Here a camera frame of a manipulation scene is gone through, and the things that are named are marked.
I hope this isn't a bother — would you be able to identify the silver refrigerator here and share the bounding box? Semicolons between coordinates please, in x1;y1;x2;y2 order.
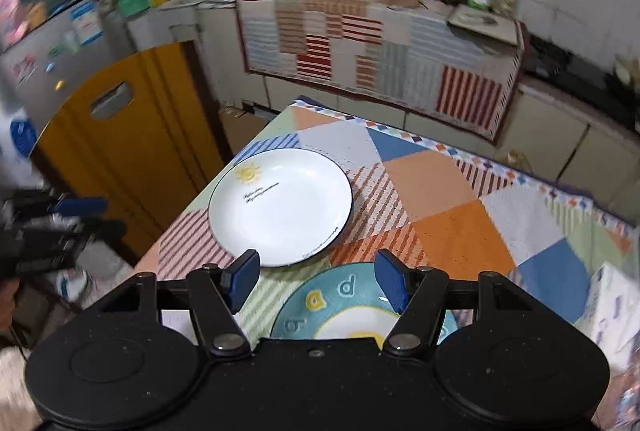
0;0;136;122

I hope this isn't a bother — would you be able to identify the white and blue bag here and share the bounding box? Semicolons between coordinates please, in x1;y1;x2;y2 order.
0;108;41;162

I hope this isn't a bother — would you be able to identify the teal plate with letters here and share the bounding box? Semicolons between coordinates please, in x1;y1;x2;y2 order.
269;262;460;346

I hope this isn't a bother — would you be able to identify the white cutting board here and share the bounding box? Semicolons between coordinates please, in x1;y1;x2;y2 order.
446;5;521;46

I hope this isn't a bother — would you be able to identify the yellow wooden chair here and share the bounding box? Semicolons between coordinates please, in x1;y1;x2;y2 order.
30;40;236;262

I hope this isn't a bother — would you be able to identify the striped patchwork counter cloth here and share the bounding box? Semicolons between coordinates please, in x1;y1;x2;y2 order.
236;0;528;143

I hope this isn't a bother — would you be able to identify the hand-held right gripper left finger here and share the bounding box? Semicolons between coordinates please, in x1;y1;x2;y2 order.
92;249;261;359

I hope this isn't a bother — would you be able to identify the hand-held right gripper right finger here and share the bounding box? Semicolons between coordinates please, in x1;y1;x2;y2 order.
374;249;546;357

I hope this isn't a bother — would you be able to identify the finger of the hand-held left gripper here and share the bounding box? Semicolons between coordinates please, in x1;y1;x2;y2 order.
52;197;109;217
75;219;127;244

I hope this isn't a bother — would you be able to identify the patchwork checked tablecloth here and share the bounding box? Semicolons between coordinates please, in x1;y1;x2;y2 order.
132;98;640;382

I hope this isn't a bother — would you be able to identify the white tissue pack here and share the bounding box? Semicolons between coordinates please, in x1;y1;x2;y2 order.
572;261;640;372

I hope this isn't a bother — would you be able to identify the black gas stove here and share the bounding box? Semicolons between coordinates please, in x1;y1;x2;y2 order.
522;34;640;132

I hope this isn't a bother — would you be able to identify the white plate with sun print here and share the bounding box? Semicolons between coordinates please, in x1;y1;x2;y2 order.
208;148;354;268

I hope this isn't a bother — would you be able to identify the white kitchen cabinet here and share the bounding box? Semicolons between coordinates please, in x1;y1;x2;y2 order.
195;0;640;224

